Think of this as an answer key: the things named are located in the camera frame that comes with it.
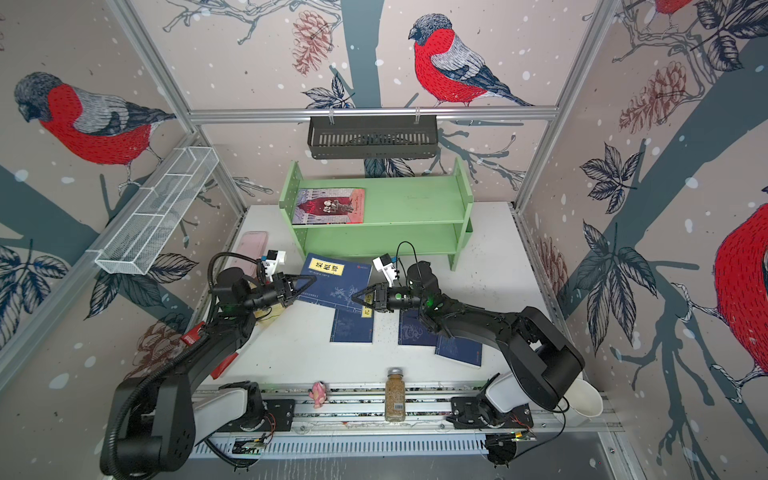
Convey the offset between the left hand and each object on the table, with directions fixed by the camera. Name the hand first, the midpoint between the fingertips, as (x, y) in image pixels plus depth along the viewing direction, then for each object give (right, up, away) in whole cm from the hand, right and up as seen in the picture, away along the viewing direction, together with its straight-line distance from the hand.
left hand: (312, 284), depth 74 cm
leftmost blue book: (+8, -15, +13) cm, 22 cm away
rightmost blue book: (+41, -20, +8) cm, 46 cm away
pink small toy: (+1, -29, +1) cm, 29 cm away
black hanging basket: (+13, +48, +32) cm, 59 cm away
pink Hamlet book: (+3, +21, +9) cm, 23 cm away
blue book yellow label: (+6, +1, +2) cm, 6 cm away
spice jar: (+21, -27, -2) cm, 35 cm away
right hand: (+10, -5, -1) cm, 12 cm away
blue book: (+27, -16, +13) cm, 34 cm away
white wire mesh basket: (-43, +19, +4) cm, 47 cm away
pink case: (-30, +8, +32) cm, 45 cm away
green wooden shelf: (+24, +18, +7) cm, 31 cm away
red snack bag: (-37, -16, +9) cm, 41 cm away
